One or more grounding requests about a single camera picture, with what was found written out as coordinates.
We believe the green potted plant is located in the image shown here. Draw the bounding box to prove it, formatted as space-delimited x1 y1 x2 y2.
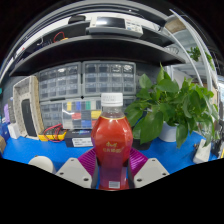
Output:
123 63 218 149

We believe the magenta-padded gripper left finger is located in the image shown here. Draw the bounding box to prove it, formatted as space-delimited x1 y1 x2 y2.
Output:
54 147 101 190

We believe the beige perforated tray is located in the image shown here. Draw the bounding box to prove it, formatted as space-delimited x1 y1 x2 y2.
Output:
12 75 45 140

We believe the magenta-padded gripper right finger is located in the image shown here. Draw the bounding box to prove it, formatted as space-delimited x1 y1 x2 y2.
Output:
126 146 171 190

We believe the red drink bottle white cap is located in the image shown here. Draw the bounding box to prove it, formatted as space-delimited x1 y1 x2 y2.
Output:
90 92 134 192

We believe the black rounded pouch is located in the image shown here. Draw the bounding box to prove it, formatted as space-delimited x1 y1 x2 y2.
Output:
20 98 38 138

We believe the black desk clamp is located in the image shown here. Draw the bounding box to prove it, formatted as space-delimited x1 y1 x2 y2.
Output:
211 120 224 158

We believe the dark overhead shelf unit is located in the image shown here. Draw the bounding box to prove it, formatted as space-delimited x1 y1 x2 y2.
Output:
0 13 188 84

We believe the clear organizer with coloured parts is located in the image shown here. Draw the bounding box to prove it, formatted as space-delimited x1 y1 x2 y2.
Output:
61 99 103 130

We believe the black box with white label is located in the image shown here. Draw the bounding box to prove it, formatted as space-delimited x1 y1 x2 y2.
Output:
64 128 95 148

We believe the white metal shelf unit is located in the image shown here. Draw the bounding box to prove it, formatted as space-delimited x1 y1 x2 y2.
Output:
163 8 224 128

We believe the white power adapter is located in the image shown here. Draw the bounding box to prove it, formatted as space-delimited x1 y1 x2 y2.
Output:
192 138 213 164

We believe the white ceramic mug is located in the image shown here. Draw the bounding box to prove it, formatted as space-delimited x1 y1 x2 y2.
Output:
28 155 57 175

